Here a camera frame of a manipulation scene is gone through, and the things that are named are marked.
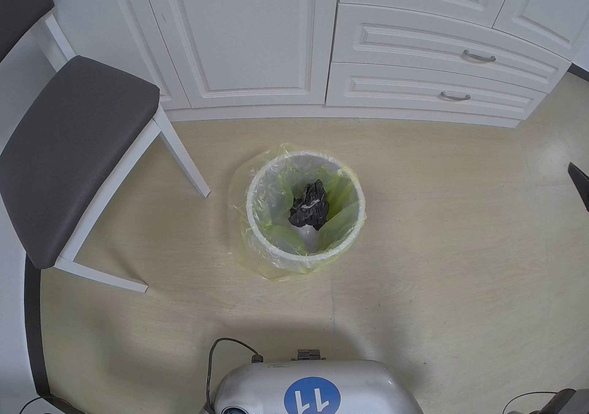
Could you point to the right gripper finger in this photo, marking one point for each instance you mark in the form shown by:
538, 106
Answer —
582, 186

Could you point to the black plastic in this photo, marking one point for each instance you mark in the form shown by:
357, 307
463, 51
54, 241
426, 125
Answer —
310, 207

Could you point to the yellow plastic bag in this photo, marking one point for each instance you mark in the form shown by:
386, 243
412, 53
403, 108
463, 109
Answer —
241, 219

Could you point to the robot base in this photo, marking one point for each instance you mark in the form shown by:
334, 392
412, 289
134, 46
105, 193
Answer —
313, 384

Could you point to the white trash bin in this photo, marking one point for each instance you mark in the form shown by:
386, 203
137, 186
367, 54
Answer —
303, 260

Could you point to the white wardrobe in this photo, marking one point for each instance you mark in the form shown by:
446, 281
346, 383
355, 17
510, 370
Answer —
257, 21

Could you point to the white chair dark grey seat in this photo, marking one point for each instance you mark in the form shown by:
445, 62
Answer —
78, 140

